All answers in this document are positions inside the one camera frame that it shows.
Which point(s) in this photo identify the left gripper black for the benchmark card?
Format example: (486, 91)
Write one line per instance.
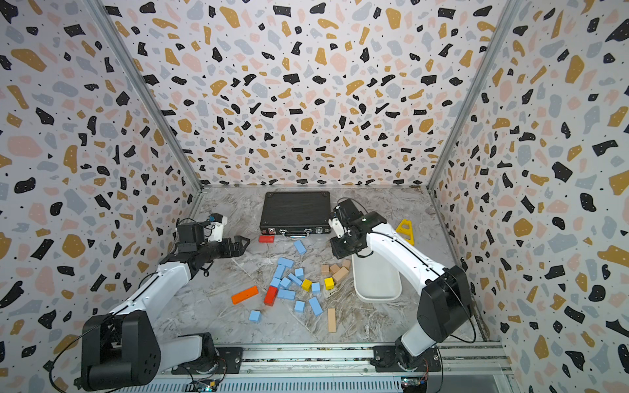
(238, 250)

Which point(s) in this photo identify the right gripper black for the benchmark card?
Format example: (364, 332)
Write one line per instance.
(337, 250)

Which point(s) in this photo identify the white plastic tray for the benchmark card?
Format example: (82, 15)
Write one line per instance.
(375, 279)

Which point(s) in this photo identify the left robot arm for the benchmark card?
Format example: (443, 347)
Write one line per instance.
(120, 349)

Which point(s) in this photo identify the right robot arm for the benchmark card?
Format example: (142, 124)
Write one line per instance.
(444, 293)

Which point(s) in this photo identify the small red block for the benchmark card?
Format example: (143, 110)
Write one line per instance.
(266, 239)

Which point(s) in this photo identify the wood block cluster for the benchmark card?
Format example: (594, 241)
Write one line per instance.
(337, 272)

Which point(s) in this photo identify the yellow cube right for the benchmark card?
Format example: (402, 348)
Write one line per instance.
(329, 284)

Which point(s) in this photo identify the yellow cube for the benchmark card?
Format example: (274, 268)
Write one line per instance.
(329, 284)
(306, 285)

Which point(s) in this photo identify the orange long block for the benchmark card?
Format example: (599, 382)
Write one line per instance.
(244, 295)

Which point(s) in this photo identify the blue block top cluster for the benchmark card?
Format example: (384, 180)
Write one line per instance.
(286, 262)

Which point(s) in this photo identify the yellow cube left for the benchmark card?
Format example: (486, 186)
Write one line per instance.
(306, 285)

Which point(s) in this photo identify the red upright block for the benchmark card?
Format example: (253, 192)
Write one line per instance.
(271, 296)

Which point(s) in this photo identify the yellow triangle block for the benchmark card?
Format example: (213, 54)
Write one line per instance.
(405, 230)

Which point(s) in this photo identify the black hard case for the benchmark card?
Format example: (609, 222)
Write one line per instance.
(296, 214)

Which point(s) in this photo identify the blue block beside red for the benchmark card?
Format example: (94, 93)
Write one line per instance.
(286, 294)

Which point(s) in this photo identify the lone blue cube front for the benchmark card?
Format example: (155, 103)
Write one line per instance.
(255, 316)

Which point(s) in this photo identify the long natural wood block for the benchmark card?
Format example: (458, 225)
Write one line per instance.
(332, 321)

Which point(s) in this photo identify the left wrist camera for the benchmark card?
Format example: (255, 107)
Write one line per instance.
(214, 228)

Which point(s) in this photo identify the aluminium front rail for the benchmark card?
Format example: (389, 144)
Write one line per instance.
(359, 367)

